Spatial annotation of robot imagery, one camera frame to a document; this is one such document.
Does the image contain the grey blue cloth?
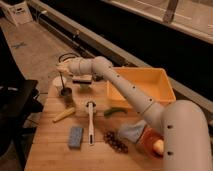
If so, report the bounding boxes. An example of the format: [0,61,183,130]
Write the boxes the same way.
[117,120,147,143]

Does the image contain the yellow apple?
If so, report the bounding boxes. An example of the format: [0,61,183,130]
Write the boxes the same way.
[153,139,164,155]

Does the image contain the yellow plastic bin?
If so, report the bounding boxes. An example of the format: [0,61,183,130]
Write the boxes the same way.
[106,67,176,108]

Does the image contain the black coiled cable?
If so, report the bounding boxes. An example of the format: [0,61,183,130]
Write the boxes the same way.
[58,52,82,64]

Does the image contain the black chair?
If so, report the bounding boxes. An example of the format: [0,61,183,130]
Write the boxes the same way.
[0,28,43,170]

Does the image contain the white cardboard box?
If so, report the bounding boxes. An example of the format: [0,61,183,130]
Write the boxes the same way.
[0,0,33,26]

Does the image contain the orange bowl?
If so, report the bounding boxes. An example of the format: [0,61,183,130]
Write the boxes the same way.
[140,127,164,158]

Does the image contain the green chili pepper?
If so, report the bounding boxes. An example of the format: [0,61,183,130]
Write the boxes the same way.
[104,107,127,117]

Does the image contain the white dish brush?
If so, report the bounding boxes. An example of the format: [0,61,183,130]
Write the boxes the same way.
[86,101,96,146]

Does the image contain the bunch of dark grapes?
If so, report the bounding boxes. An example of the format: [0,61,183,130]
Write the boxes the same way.
[103,131,128,153]

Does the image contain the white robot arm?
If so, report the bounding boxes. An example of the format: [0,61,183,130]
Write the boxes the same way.
[57,56,213,171]

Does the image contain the blue sponge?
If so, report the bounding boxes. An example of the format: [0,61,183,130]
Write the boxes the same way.
[68,127,83,148]

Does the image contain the small metal cup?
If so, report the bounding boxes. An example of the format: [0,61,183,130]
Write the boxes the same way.
[61,87,73,104]

